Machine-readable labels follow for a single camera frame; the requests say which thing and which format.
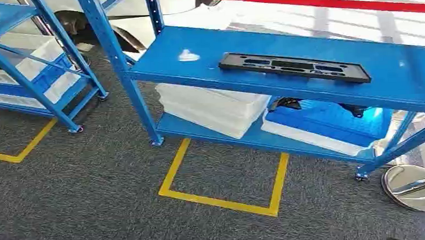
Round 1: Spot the black plastic panel with cutouts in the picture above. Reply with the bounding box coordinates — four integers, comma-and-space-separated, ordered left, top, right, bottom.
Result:
218, 46, 372, 90

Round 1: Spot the stack of white plastic crates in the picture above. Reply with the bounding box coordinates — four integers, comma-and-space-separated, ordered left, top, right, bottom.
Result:
154, 77, 273, 143

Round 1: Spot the large blue steel shelf rack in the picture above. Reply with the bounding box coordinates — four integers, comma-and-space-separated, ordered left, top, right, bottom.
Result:
75, 0, 425, 194

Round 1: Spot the long black plastic part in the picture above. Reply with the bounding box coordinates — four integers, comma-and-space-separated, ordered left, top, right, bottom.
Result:
268, 93, 369, 123

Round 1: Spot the yellow floor tape square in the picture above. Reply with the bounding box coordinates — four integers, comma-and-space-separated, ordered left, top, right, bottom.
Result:
156, 134, 293, 222

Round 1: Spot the white plastic crate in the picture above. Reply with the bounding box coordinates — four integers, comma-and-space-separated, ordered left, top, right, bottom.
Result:
260, 105, 376, 161

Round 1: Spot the blue plastic crate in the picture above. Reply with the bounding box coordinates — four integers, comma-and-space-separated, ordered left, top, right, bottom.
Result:
265, 96, 395, 153

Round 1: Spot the white vehicle body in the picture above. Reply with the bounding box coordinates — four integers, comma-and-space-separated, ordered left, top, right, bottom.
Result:
14, 0, 231, 61

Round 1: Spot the red barrier belt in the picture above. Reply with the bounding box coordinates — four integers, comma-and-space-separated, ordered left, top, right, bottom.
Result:
158, 0, 425, 26

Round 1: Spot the blue plastic bin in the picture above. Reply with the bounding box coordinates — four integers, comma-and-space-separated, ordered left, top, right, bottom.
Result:
30, 53, 74, 94

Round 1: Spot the chrome stanchion with black cap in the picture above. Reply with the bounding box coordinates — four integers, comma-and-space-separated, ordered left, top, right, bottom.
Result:
380, 163, 425, 215

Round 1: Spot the blue steel rack with bins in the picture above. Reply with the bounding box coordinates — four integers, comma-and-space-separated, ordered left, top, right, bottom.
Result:
0, 0, 110, 137

